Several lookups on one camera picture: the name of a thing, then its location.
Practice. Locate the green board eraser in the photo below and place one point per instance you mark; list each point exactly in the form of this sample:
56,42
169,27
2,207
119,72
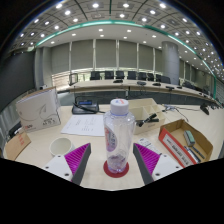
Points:
189,138

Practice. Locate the brown red-labelled cardboard box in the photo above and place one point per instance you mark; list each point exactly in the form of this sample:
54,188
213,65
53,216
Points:
173,133

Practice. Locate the printed white paper sheet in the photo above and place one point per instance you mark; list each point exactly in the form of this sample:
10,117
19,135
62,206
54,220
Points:
83,125

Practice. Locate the small white remote control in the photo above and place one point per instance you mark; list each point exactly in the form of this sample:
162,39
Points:
146,144

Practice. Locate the black desk phone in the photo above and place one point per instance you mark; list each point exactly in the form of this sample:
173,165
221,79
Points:
85,106

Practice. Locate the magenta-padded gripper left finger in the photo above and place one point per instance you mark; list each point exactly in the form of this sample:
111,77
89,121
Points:
56,166

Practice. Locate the black desk microphone units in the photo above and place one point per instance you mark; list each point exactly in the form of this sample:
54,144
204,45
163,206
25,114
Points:
141,83

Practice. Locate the row of black office chairs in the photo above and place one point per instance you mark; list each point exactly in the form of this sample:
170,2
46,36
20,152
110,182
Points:
119,74

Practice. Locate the group of ceiling lights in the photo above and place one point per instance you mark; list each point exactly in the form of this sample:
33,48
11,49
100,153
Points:
96,5

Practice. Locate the white cardboard paper box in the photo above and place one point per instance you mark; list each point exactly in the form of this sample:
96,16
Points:
36,110

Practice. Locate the black table microphone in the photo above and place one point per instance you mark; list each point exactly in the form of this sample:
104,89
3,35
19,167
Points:
204,108

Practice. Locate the small black device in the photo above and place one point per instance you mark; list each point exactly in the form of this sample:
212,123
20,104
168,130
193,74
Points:
15,128

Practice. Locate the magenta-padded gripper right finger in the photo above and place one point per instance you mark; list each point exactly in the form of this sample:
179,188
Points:
165,165

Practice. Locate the black marker pen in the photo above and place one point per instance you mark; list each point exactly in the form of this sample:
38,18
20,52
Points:
148,119

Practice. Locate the brown paper envelope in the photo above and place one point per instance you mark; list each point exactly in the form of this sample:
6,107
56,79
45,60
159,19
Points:
16,145

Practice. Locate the white ceramic mug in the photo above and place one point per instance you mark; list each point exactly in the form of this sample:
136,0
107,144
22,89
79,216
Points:
61,146

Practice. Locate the flat round red coaster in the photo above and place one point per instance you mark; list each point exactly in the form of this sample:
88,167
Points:
108,171

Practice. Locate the clear plastic water bottle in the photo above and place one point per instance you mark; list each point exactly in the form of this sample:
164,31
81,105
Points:
119,133

